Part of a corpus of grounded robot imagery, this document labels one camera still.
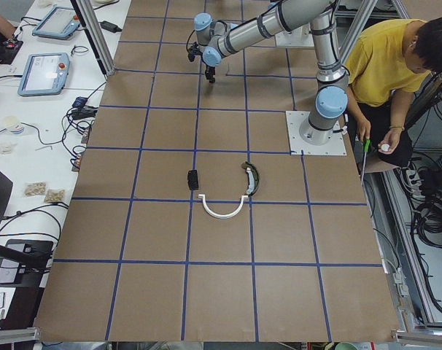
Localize olive metal brake shoe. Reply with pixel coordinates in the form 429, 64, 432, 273
241, 161, 260, 197

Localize black rectangular brake pad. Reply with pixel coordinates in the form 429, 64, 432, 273
187, 169, 199, 190

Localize person in yellow shirt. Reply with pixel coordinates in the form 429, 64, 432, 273
346, 17, 442, 173

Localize green handled screwdriver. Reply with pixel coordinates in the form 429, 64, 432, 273
360, 139, 371, 185

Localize black power adapter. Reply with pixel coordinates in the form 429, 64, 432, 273
100, 20, 122, 33

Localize far blue teach pendant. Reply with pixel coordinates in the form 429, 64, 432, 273
32, 5, 80, 40

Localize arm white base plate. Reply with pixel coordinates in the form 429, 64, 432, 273
285, 111, 347, 156

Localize blue teach pendant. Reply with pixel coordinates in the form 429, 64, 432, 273
18, 52, 70, 97
32, 5, 80, 40

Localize aluminium frame post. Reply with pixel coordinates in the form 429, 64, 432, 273
71, 0, 115, 77

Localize bag of small parts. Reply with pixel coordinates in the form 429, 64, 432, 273
44, 189, 66, 203
23, 182, 47, 197

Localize black camera stand base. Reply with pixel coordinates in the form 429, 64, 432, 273
0, 239, 53, 287

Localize white curved plastic bracket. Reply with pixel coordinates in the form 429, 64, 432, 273
197, 194, 250, 220

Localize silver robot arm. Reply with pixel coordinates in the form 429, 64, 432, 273
187, 0, 349, 145

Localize near blue teach pendant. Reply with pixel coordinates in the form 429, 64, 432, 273
18, 52, 70, 97

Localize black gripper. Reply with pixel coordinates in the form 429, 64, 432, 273
186, 42, 217, 83

